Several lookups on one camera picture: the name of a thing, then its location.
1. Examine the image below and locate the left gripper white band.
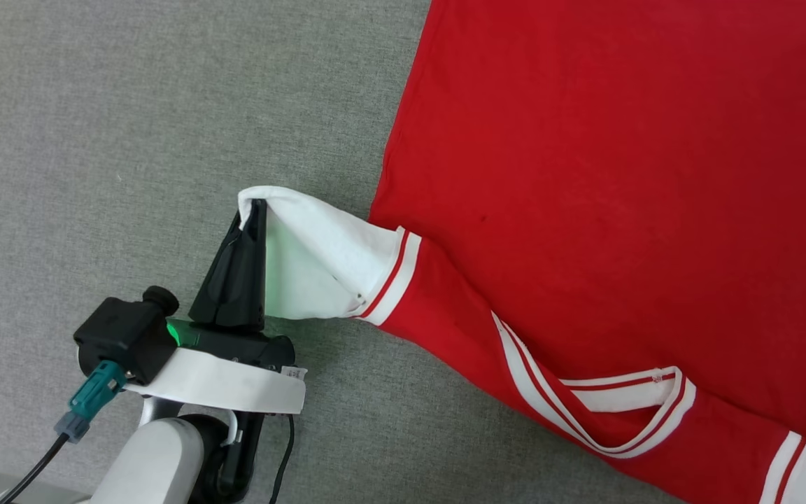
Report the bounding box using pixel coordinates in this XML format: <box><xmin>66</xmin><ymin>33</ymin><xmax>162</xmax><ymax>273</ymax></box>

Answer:
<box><xmin>125</xmin><ymin>199</ymin><xmax>308</xmax><ymax>414</ymax></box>

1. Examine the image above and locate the red garment with white stripes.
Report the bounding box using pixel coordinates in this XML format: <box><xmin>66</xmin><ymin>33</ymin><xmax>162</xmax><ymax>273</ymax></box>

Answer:
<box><xmin>237</xmin><ymin>0</ymin><xmax>806</xmax><ymax>504</ymax></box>

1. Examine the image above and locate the thin black cable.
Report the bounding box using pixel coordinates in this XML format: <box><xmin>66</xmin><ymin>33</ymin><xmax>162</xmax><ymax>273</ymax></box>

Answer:
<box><xmin>268</xmin><ymin>413</ymin><xmax>297</xmax><ymax>504</ymax></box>

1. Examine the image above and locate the black cable with teal connector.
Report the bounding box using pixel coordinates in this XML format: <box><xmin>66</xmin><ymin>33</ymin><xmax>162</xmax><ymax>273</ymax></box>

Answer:
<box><xmin>0</xmin><ymin>360</ymin><xmax>128</xmax><ymax>504</ymax></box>

